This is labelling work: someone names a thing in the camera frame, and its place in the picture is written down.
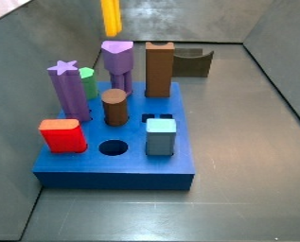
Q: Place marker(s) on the grey-blue square block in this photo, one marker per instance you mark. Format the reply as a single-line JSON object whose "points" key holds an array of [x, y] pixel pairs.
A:
{"points": [[162, 134]]}

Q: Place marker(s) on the blue peg board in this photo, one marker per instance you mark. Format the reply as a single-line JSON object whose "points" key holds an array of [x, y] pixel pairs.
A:
{"points": [[116, 163]]}

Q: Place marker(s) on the brown cylinder peg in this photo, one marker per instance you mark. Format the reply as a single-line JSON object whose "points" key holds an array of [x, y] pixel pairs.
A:
{"points": [[115, 99]]}

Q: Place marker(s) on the black curved stand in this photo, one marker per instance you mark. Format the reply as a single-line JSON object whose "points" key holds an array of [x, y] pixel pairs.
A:
{"points": [[191, 63]]}

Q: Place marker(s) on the red rounded block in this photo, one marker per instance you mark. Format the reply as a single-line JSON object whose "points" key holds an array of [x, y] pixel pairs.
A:
{"points": [[64, 135]]}

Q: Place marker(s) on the tall brown notched block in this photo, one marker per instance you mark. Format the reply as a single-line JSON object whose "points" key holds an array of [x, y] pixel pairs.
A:
{"points": [[159, 69]]}

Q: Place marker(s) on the green hexagon block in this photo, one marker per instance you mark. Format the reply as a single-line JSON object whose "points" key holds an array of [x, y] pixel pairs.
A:
{"points": [[89, 82]]}

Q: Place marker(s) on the purple triangle-top block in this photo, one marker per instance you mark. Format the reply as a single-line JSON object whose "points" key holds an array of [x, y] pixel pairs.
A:
{"points": [[119, 63]]}

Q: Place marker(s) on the purple star block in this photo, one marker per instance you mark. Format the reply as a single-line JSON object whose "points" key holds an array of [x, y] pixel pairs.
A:
{"points": [[67, 79]]}

